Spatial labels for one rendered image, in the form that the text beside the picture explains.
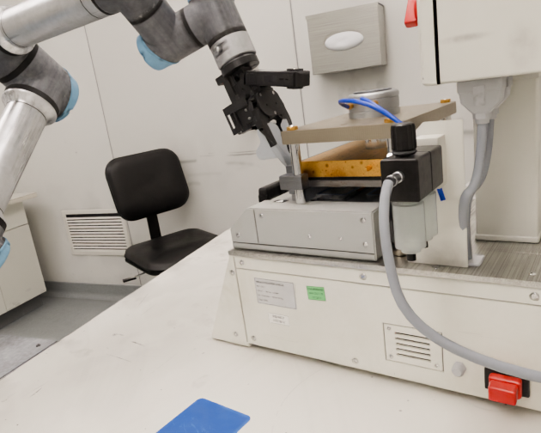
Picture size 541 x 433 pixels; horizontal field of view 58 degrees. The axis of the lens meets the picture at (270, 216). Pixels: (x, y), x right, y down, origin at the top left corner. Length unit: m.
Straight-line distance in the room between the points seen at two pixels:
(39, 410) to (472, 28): 0.78
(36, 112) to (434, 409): 0.94
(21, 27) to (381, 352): 0.86
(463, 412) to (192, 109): 2.20
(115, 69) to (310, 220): 2.32
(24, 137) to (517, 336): 0.96
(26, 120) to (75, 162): 2.08
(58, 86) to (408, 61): 1.50
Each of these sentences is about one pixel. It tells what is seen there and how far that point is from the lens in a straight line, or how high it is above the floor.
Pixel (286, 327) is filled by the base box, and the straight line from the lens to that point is 0.79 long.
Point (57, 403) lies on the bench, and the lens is 0.87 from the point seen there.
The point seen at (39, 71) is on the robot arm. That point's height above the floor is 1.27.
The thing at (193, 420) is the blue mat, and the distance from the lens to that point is 0.73.
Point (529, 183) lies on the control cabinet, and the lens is 0.71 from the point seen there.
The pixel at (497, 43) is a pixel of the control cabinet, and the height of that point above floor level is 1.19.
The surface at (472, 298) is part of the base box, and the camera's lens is 0.64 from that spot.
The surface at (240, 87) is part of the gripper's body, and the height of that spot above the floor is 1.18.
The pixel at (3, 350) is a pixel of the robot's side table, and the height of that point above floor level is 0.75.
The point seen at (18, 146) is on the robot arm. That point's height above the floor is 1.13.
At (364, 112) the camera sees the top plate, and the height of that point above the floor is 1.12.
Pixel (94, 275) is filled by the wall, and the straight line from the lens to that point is 3.42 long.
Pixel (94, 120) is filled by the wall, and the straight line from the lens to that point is 3.05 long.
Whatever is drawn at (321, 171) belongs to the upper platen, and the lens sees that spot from 0.74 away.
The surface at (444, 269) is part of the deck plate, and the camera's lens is 0.64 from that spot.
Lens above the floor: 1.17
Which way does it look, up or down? 15 degrees down
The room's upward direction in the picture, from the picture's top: 8 degrees counter-clockwise
